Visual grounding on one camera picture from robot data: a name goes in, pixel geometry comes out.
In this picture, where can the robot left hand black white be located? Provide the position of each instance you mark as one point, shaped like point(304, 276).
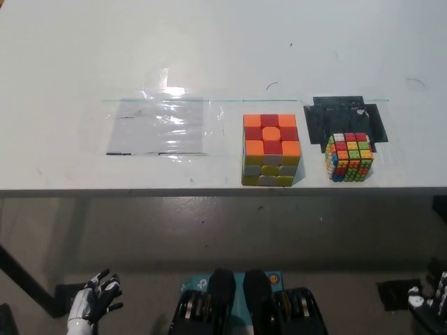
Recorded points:
point(94, 296)

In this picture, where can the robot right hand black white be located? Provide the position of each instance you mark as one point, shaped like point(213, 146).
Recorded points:
point(415, 296)

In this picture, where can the small studded multicolour puzzle cube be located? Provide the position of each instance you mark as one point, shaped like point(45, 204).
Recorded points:
point(349, 157)

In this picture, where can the large orange red puzzle cube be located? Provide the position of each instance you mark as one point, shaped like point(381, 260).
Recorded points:
point(270, 146)

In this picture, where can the black metal table leg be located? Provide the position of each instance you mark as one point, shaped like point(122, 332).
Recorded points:
point(28, 279)

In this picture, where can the black flat floor object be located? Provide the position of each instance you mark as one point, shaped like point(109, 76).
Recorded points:
point(7, 321)

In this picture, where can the clear plastic sheet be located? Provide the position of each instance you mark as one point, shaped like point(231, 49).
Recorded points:
point(153, 129)

